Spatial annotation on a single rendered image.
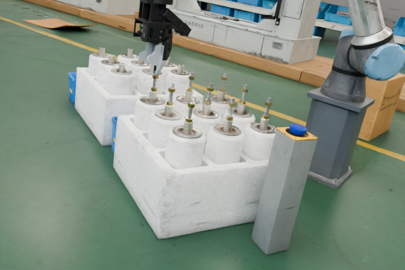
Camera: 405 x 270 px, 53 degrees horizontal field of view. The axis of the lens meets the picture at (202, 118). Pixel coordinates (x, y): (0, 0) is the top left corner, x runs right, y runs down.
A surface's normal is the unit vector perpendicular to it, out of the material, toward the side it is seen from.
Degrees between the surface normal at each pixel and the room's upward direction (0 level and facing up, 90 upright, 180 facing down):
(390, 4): 90
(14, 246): 0
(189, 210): 90
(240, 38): 90
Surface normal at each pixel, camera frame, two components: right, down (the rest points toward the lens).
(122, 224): 0.15, -0.93
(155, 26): 0.61, 0.36
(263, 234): -0.87, 0.04
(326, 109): -0.58, 0.19
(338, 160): 0.16, 0.36
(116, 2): 0.80, 0.32
